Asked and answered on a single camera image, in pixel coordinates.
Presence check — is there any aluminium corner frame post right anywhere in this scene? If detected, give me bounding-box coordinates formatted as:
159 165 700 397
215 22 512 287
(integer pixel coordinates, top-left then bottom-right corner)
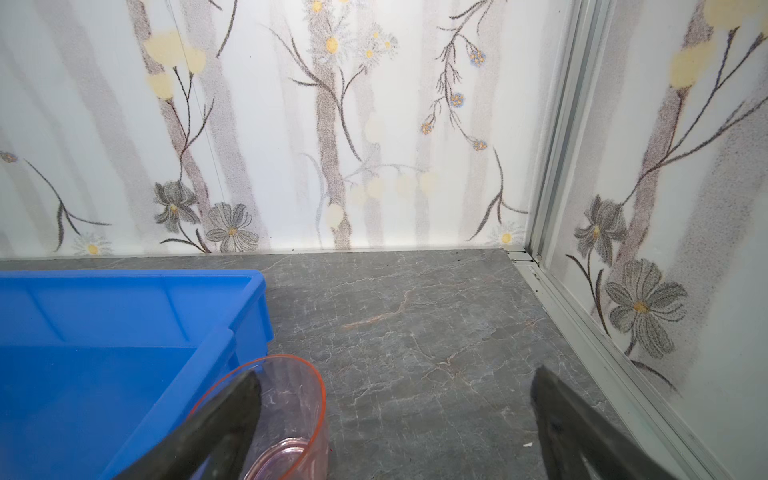
518 1 726 479

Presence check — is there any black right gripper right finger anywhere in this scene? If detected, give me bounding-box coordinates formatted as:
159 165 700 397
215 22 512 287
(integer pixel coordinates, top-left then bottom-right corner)
530 366 672 479

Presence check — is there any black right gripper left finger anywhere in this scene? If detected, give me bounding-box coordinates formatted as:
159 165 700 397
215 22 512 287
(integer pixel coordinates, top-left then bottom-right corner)
117 370 262 479

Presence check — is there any blue plastic bin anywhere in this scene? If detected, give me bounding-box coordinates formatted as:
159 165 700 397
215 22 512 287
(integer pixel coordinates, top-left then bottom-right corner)
1 270 273 479

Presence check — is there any pink transparent plastic cup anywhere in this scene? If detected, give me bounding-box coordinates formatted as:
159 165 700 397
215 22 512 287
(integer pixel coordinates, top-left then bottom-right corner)
191 355 329 479

